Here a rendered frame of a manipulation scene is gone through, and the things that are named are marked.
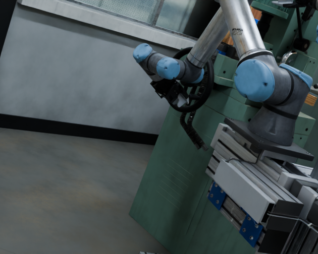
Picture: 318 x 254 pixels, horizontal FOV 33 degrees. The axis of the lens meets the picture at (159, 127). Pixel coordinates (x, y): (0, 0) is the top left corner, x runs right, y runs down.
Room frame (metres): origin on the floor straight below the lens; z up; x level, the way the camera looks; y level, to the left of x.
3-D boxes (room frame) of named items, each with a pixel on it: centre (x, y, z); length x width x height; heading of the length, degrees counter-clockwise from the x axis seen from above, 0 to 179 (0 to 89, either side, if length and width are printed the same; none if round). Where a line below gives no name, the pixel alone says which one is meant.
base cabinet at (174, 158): (2.64, -0.37, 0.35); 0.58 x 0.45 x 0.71; 135
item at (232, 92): (2.51, -0.24, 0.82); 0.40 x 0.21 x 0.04; 45
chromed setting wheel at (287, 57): (2.56, -0.46, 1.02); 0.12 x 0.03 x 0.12; 135
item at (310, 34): (2.60, -0.54, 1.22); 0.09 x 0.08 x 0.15; 135
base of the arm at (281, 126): (1.70, -0.34, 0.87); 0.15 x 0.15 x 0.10
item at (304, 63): (2.57, -0.53, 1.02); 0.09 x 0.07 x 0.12; 45
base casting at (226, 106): (2.64, -0.37, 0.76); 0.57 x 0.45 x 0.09; 135
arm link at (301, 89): (1.70, -0.34, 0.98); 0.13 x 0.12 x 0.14; 133
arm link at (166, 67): (1.96, 0.05, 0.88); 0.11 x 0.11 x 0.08; 43
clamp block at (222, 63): (2.41, -0.16, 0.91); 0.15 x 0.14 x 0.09; 45
